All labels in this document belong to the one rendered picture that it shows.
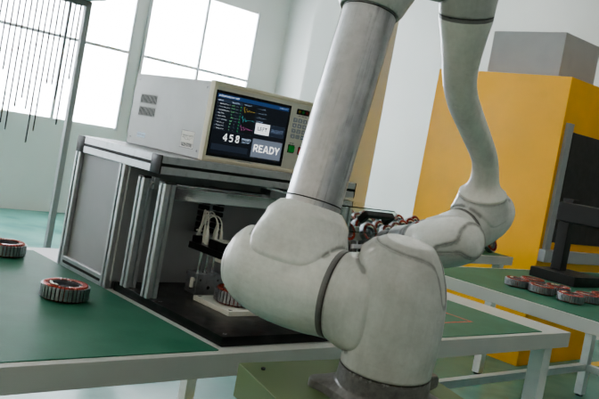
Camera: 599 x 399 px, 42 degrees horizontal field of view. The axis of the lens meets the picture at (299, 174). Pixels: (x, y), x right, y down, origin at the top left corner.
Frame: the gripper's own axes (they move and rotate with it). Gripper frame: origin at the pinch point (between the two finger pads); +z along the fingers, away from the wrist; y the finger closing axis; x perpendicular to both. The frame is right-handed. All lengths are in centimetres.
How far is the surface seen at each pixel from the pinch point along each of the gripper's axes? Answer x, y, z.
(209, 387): -49, 87, 179
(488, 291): -4, 145, 62
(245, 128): 32.7, -8.4, 25.2
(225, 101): 38.2, -16.5, 23.2
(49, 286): -10, -54, 36
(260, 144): 29.5, -2.3, 26.4
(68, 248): 2, -34, 72
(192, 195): 13.4, -23.3, 26.1
